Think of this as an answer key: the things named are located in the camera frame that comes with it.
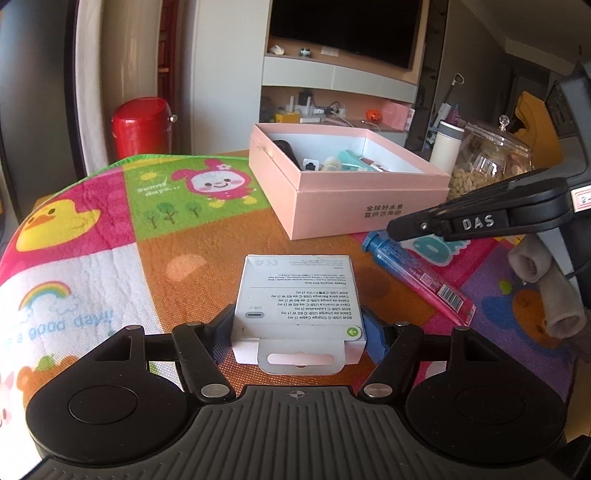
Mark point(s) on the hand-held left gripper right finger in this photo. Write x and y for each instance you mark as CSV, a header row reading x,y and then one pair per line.
x,y
374,337

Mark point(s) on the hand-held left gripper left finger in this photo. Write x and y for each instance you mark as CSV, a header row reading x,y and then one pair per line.
x,y
217,333

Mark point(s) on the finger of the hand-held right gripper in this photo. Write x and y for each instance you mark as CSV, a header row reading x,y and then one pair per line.
x,y
508,207

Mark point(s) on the blue and pink tube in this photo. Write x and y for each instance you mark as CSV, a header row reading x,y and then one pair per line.
x,y
415,272

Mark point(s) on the pink cardboard box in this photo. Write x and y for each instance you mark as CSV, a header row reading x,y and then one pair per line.
x,y
351,203

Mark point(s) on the person's right hand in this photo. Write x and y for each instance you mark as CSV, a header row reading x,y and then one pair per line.
x,y
561,304

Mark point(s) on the yellow plastic chair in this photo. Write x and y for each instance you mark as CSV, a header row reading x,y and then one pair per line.
x,y
535,124

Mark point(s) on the glass jar with lid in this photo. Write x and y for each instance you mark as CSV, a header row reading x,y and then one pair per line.
x,y
489,161

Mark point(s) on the white bottle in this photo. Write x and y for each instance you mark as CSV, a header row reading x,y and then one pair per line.
x,y
447,147

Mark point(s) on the red and silver item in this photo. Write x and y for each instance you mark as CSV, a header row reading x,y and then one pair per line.
x,y
374,165

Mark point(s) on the pink packet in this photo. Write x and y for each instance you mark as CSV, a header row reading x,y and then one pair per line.
x,y
396,115

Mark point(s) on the colourful printed play mat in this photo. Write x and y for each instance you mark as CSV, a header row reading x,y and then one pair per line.
x,y
92,258

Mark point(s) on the orange pumpkin toy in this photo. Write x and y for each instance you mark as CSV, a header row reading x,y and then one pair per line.
x,y
374,115

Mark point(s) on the teal plastic item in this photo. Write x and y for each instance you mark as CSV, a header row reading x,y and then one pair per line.
x,y
351,159

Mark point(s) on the black item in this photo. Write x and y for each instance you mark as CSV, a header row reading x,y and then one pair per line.
x,y
286,152

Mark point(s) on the red trash can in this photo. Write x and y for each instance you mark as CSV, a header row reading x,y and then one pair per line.
x,y
141,129

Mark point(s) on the yellow box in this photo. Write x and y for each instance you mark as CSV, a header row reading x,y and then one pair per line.
x,y
286,117

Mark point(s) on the black television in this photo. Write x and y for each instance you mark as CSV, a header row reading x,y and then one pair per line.
x,y
346,27

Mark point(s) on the white television cabinet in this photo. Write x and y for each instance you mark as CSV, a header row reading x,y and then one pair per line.
x,y
226,69

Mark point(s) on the white leaning board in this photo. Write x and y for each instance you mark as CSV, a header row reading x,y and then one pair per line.
x,y
115,55

